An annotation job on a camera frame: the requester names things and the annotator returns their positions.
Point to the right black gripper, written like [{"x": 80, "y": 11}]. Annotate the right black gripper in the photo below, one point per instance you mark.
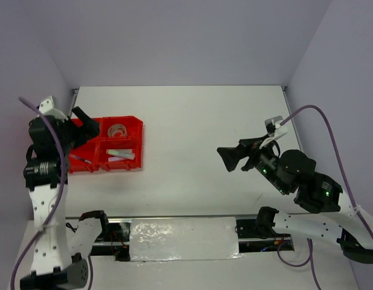
[{"x": 248, "y": 147}]

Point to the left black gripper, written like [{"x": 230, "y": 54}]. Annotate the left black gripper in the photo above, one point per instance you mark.
[{"x": 89, "y": 130}]

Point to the blue gel pen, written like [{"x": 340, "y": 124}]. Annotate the blue gel pen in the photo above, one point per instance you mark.
[{"x": 80, "y": 159}]

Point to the large clear tape roll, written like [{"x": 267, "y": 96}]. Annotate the large clear tape roll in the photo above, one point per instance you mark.
[{"x": 113, "y": 127}]

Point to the small white tape roll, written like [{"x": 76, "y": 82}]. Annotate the small white tape roll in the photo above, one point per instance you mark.
[{"x": 120, "y": 132}]

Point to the pink highlighter pen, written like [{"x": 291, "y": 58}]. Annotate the pink highlighter pen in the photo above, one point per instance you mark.
[{"x": 122, "y": 157}]

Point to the green highlighter pen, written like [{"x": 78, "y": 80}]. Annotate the green highlighter pen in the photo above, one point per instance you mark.
[{"x": 117, "y": 152}]

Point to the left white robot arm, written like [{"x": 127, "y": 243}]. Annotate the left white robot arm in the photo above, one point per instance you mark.
[{"x": 59, "y": 261}]

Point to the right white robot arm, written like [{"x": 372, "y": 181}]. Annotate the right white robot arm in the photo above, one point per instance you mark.
[{"x": 290, "y": 172}]

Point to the red compartment storage bin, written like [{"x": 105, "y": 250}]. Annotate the red compartment storage bin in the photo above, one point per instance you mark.
[{"x": 95, "y": 149}]

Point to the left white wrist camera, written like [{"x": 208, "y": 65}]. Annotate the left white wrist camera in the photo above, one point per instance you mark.
[{"x": 48, "y": 107}]

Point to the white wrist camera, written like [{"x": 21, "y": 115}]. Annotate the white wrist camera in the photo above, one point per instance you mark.
[
  {"x": 48, "y": 107},
  {"x": 275, "y": 130}
]

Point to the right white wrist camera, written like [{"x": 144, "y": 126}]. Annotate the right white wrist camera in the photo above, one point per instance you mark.
[{"x": 275, "y": 130}]

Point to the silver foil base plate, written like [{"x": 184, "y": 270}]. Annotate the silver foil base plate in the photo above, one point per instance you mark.
[{"x": 182, "y": 239}]

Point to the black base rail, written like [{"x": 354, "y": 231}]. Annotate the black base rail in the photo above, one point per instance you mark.
[{"x": 116, "y": 243}]

